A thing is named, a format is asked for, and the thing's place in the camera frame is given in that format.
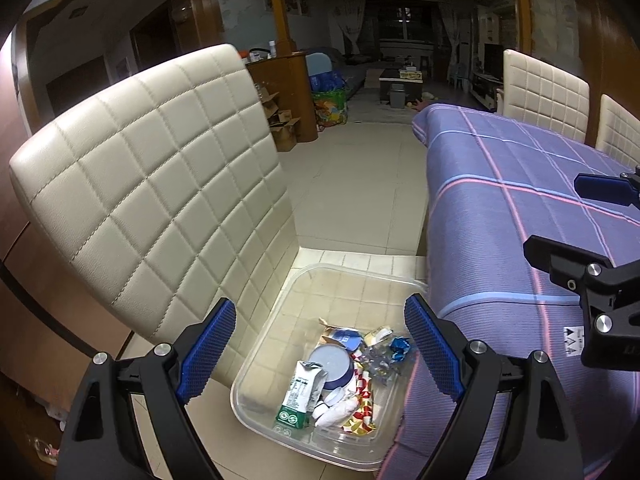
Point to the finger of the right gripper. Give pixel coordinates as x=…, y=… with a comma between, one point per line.
x=565, y=264
x=615, y=190

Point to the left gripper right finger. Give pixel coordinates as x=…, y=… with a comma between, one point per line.
x=468, y=371

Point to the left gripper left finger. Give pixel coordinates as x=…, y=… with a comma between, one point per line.
x=169, y=377

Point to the tan snack wrapper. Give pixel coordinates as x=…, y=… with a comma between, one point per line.
x=374, y=337

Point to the green white milk carton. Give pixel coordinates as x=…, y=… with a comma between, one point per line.
x=303, y=393

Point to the torn blue paper cup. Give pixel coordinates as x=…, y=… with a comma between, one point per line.
x=334, y=352

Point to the silver foil wrapper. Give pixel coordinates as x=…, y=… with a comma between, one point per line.
x=379, y=363

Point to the white tablecloth label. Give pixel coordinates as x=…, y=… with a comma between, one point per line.
x=574, y=340

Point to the blue foil wrapper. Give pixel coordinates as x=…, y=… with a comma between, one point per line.
x=399, y=349

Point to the purple plaid tablecloth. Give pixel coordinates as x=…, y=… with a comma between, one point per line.
x=492, y=183

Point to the red gold wrapper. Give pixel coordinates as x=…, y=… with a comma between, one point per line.
x=360, y=422

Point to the clear plastic bin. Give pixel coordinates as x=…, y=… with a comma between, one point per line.
x=316, y=297

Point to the cream quilted chair near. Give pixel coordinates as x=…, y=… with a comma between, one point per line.
x=164, y=193

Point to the dark coffee table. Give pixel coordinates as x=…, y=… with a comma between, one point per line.
x=399, y=87

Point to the cardboard boxes pile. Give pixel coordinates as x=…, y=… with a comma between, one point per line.
x=282, y=123

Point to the colourful shopping bag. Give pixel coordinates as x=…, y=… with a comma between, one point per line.
x=328, y=92

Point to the wooden cabinet divider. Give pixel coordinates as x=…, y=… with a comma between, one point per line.
x=288, y=75

